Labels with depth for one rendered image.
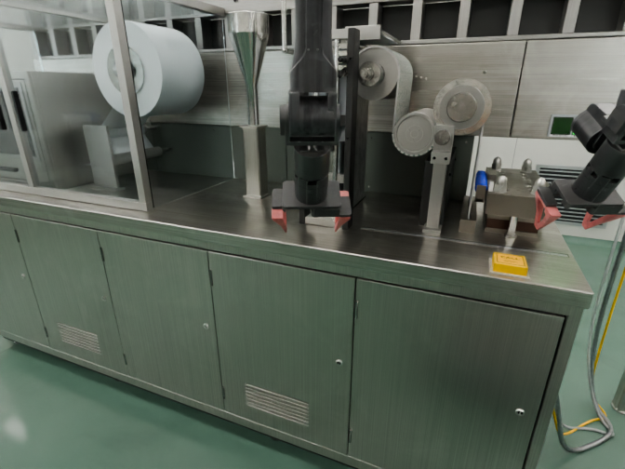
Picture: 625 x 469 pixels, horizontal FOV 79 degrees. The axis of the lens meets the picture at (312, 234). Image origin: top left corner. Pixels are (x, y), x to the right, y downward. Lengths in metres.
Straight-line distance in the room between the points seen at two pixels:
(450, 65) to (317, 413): 1.26
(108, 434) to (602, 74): 2.17
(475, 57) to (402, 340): 0.95
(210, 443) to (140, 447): 0.27
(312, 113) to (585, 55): 1.10
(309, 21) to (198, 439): 1.55
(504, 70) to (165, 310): 1.43
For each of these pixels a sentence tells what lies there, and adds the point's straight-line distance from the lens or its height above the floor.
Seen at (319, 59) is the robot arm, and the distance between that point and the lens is 0.54.
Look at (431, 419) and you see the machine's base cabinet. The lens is 1.26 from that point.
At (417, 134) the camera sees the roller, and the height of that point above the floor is 1.17.
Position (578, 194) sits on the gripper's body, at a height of 1.12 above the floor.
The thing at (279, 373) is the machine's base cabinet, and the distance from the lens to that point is 1.35.
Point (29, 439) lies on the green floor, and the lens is 2.04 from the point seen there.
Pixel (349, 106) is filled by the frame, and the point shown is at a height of 1.25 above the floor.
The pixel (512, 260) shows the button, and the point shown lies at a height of 0.92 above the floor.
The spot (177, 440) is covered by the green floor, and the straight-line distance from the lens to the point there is 1.78.
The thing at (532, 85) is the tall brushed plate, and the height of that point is 1.31.
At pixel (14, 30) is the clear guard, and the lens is 1.76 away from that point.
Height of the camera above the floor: 1.30
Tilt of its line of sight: 21 degrees down
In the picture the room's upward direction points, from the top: straight up
